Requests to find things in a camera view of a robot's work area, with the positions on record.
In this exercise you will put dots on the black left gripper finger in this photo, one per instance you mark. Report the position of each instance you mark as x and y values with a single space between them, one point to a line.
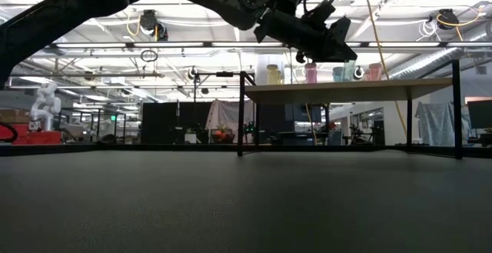
344 49

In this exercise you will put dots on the red pill bottle white cap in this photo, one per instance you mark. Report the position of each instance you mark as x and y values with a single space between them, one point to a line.
375 72
366 75

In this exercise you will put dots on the pink pill bottle white cap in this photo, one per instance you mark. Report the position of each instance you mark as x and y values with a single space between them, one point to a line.
311 74

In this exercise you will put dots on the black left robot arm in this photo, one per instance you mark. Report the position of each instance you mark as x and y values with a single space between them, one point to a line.
57 18

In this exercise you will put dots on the ceiling light tube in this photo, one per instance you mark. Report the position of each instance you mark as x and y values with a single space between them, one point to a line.
169 45
92 45
469 44
242 44
403 44

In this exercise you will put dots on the blue chair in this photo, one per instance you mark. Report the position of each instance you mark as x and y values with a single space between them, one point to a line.
335 138

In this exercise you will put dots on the white cloth cover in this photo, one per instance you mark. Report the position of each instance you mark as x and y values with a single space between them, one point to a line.
227 114

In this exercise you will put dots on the patterned cloth cover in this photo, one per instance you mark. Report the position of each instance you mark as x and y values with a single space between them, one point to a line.
434 124

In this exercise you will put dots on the orange flower plant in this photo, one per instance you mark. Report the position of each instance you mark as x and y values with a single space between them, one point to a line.
222 134

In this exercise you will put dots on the small white plant pot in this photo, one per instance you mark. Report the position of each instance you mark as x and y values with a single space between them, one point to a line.
190 138

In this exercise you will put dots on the black monitor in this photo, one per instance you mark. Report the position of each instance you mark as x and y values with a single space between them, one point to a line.
480 114

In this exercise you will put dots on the white robot figure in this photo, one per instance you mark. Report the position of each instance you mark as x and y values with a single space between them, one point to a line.
46 107

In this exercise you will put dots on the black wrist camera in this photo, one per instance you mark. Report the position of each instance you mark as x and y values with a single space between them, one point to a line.
319 14

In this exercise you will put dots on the wooden shelf black metal frame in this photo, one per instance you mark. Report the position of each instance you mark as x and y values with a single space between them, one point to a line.
346 90

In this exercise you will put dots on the silver ventilation duct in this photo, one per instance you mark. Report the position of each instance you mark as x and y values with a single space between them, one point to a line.
442 58

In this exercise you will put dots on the black aluminium rig frame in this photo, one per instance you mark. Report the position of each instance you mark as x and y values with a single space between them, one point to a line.
57 150

